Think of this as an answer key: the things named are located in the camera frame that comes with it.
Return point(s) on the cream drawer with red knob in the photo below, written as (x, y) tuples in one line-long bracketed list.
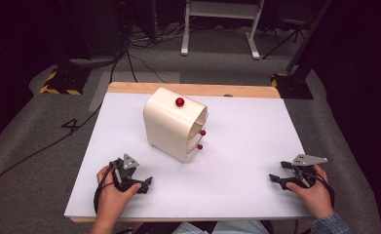
[(194, 148), (198, 131)]

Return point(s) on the dark table grommet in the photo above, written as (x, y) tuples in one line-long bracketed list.
[(227, 95)]

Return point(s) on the wooden table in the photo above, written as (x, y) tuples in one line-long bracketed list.
[(210, 88)]

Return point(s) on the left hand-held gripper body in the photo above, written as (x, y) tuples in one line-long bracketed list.
[(123, 172)]

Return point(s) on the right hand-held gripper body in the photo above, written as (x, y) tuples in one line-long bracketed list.
[(305, 174)]

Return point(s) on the person's right hand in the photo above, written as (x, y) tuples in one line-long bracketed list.
[(318, 196)]

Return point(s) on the white desk frame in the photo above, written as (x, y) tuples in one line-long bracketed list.
[(222, 9)]

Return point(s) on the white table mat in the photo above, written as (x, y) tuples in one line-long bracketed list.
[(243, 162)]

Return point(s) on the dark equipment cabinet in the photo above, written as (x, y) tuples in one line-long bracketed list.
[(94, 26)]

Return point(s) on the person's left hand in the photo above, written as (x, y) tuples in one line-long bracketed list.
[(111, 203)]

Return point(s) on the black stand with striped base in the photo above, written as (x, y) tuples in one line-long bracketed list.
[(64, 81), (295, 86)]

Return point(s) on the cream mini drawer cabinet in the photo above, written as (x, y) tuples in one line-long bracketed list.
[(167, 125)]

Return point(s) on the black tripod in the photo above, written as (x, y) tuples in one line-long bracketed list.
[(288, 31)]

